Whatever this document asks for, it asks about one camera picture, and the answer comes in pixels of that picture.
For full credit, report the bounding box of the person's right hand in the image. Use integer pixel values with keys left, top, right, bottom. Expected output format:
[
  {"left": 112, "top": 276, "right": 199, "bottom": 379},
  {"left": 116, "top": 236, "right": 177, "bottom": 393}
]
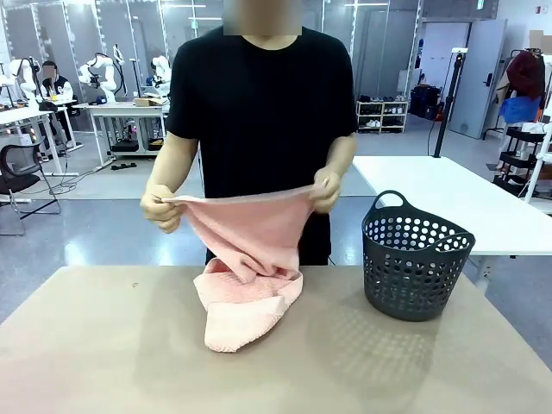
[{"left": 140, "top": 184, "right": 185, "bottom": 235}]

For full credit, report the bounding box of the person's left hand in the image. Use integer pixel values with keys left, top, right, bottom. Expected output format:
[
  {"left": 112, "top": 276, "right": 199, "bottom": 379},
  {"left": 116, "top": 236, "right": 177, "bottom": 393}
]
[{"left": 310, "top": 168, "right": 343, "bottom": 215}]

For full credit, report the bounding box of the pink terry towel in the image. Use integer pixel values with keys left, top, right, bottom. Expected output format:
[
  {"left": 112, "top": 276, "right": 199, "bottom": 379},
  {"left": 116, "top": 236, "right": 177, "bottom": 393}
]
[{"left": 162, "top": 184, "right": 318, "bottom": 354}]

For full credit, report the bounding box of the person's right forearm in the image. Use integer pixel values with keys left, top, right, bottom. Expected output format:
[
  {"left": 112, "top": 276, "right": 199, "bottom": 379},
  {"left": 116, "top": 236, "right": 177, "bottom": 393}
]
[{"left": 144, "top": 129, "right": 202, "bottom": 196}]

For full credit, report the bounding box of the person's left forearm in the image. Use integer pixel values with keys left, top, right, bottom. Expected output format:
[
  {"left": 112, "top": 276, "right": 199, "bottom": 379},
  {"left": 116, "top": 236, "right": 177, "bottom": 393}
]
[{"left": 323, "top": 131, "right": 359, "bottom": 179}]

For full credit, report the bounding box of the white shoe rack with shoes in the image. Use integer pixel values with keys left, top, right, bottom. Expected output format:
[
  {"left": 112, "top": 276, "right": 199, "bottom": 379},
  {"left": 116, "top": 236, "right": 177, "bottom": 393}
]
[{"left": 355, "top": 95, "right": 409, "bottom": 135}]

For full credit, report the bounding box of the person's black t-shirt torso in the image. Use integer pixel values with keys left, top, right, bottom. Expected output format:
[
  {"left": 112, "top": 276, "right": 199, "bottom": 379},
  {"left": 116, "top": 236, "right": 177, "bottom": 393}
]
[{"left": 165, "top": 25, "right": 360, "bottom": 267}]

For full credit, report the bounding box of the white desk with cardboard box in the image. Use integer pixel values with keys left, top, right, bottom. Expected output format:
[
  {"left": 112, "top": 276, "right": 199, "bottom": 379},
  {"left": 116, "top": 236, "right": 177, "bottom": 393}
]
[{"left": 85, "top": 100, "right": 170, "bottom": 168}]

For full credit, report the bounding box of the dark grey perforated laundry basket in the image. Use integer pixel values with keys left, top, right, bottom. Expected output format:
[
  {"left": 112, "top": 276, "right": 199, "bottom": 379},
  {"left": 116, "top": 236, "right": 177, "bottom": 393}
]
[{"left": 361, "top": 190, "right": 477, "bottom": 323}]

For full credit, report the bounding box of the white table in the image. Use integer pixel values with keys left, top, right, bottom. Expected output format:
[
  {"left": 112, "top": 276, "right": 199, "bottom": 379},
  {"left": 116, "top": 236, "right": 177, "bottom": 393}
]
[{"left": 351, "top": 154, "right": 552, "bottom": 284}]

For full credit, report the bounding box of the black luggage bag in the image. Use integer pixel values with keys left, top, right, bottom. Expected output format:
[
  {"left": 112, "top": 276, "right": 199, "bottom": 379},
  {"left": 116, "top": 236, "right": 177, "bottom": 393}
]
[{"left": 409, "top": 84, "right": 444, "bottom": 121}]

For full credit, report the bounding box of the black mesh office chair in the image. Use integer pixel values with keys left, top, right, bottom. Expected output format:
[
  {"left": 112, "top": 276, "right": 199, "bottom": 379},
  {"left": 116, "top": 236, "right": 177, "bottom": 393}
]
[{"left": 0, "top": 136, "right": 63, "bottom": 236}]

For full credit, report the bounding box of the seated person in dark jacket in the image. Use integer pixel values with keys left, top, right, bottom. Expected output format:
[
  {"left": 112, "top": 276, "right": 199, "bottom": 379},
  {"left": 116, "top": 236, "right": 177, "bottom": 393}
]
[{"left": 38, "top": 60, "right": 75, "bottom": 150}]

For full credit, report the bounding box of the grey door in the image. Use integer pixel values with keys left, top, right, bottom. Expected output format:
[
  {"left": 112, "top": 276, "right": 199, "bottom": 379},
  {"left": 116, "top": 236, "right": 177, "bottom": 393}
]
[{"left": 448, "top": 18, "right": 508, "bottom": 141}]

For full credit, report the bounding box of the black utility cart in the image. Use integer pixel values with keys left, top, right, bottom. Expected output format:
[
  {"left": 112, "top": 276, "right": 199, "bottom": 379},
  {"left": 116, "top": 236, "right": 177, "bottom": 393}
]
[{"left": 492, "top": 124, "right": 549, "bottom": 191}]

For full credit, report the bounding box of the blue plastic bag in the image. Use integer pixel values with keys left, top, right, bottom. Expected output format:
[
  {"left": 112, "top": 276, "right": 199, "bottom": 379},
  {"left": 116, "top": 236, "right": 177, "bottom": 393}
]
[{"left": 499, "top": 95, "right": 543, "bottom": 124}]

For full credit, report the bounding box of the dark red hanging jacket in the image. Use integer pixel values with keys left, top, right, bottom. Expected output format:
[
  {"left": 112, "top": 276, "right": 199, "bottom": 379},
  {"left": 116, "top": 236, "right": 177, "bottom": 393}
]
[{"left": 505, "top": 50, "right": 547, "bottom": 103}]

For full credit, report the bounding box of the large brown cardboard box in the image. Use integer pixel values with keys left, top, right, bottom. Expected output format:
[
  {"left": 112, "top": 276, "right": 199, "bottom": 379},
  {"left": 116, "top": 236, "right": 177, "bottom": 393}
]
[{"left": 527, "top": 28, "right": 552, "bottom": 56}]

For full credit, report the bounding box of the black tripod camera stand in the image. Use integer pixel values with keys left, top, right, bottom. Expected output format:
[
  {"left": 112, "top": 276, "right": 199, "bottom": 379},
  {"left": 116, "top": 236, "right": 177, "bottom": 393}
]
[{"left": 431, "top": 48, "right": 469, "bottom": 159}]

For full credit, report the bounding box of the white metal frame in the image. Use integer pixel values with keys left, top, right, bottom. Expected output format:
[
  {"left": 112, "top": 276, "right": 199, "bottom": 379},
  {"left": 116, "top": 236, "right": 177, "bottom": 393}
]
[{"left": 523, "top": 110, "right": 552, "bottom": 204}]

